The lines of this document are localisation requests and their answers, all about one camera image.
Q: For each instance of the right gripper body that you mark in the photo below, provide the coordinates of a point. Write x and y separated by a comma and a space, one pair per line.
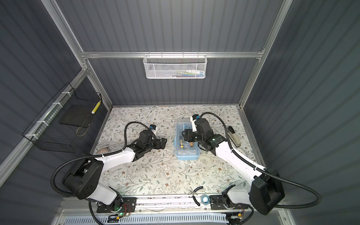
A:
193, 136

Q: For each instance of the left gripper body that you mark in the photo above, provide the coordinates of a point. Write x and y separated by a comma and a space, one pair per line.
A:
154, 144

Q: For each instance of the light blue plastic toolbox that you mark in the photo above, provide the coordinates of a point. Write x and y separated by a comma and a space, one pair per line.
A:
187, 153

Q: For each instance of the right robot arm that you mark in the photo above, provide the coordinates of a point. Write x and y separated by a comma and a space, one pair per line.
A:
264, 192

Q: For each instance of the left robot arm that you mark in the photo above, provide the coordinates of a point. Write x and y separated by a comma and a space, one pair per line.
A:
83, 178

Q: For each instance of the black beige stapler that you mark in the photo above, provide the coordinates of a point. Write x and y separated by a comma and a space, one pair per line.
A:
234, 138

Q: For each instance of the yellow marker in basket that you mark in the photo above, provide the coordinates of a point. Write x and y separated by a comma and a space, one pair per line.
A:
95, 108

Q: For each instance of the blue tape roll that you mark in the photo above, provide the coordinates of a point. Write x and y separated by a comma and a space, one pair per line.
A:
205, 199

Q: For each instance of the markers in white basket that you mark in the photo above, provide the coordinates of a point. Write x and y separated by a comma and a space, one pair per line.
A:
192, 73

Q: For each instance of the black foam pad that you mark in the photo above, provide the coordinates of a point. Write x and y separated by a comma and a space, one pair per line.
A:
78, 116

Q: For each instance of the white perforated vent strip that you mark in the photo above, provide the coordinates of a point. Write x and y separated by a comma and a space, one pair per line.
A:
163, 219

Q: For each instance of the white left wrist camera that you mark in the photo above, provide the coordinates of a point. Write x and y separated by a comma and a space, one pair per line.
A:
153, 128

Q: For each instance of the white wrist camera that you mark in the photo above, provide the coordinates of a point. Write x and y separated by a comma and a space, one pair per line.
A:
153, 128
193, 119

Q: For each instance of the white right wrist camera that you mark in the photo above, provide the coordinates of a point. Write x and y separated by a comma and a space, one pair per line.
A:
193, 119

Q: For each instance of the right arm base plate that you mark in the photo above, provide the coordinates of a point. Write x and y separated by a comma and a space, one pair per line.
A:
220, 202

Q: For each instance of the aluminium rail front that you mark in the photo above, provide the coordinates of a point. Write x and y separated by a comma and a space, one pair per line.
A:
145, 204

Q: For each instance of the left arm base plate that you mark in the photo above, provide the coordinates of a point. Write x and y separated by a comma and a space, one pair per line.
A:
120, 205

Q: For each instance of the white wire mesh basket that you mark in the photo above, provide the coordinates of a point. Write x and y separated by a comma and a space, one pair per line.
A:
156, 68

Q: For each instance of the black wire basket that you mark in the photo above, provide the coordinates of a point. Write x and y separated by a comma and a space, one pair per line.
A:
66, 125

